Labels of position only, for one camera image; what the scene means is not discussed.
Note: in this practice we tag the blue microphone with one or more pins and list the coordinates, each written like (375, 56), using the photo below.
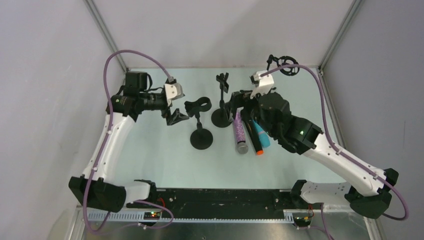
(262, 135)

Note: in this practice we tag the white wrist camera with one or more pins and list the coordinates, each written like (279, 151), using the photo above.
(173, 91)
(263, 82)

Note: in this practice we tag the black tripod shock mount stand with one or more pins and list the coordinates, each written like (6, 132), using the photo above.
(283, 61)

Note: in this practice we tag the left controller board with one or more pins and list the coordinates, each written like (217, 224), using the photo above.
(152, 215)

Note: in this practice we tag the black ring clip stand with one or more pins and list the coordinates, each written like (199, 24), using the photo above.
(201, 138)

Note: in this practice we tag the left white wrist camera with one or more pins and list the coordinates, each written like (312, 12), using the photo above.
(173, 91)

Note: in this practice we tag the controller board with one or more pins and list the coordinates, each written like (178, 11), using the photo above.
(302, 221)
(152, 215)

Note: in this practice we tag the right controller board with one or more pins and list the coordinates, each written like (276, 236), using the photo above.
(302, 221)

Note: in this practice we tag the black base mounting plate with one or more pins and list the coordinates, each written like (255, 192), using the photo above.
(226, 204)

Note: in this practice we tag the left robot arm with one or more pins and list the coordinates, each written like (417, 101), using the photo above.
(96, 187)

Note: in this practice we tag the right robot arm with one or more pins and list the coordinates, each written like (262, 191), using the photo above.
(361, 190)

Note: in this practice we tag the black fork clip stand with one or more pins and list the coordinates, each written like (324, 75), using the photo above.
(220, 117)

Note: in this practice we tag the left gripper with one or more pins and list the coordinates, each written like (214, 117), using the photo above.
(170, 110)

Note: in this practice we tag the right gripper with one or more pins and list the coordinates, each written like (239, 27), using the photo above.
(243, 108)

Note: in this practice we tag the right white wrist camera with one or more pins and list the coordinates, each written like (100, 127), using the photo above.
(263, 82)

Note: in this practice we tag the black microphone orange end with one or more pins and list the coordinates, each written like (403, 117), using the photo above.
(253, 135)

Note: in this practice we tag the purple glitter microphone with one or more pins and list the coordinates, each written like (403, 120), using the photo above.
(239, 134)

